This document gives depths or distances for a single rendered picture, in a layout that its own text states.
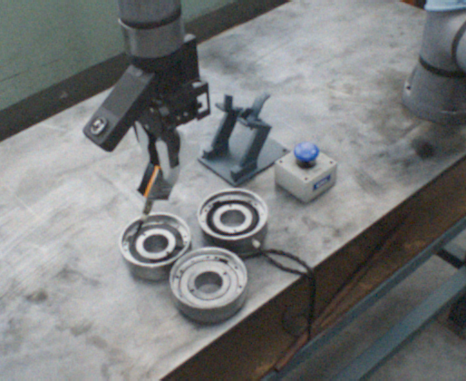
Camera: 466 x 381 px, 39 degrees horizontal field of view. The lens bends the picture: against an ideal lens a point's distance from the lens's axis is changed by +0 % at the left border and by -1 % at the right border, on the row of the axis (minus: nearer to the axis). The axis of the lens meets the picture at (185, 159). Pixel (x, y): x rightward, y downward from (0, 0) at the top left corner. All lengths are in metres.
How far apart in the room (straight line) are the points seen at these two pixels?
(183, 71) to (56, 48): 1.84
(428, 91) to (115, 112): 0.62
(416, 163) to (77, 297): 0.59
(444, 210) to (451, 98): 0.30
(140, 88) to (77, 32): 1.89
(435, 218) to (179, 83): 0.74
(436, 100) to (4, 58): 1.74
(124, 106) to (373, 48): 0.75
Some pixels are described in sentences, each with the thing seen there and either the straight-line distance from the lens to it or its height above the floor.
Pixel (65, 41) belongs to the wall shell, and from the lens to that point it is 2.65.
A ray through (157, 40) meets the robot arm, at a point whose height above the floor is 1.16.
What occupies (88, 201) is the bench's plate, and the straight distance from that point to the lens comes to 1.09.
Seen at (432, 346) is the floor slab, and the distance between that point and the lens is 1.89.
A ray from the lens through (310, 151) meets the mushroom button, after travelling 1.03.
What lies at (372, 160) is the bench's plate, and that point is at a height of 0.80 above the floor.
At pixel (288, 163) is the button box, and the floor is 0.84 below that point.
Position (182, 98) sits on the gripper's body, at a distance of 0.82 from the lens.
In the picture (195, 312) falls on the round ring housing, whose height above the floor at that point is 0.83.
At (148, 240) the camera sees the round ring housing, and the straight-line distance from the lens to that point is 0.98.
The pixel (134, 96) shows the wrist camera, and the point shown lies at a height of 1.09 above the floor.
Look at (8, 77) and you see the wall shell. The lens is 2.60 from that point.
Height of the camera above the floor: 1.54
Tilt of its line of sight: 40 degrees down
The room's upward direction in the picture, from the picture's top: 7 degrees counter-clockwise
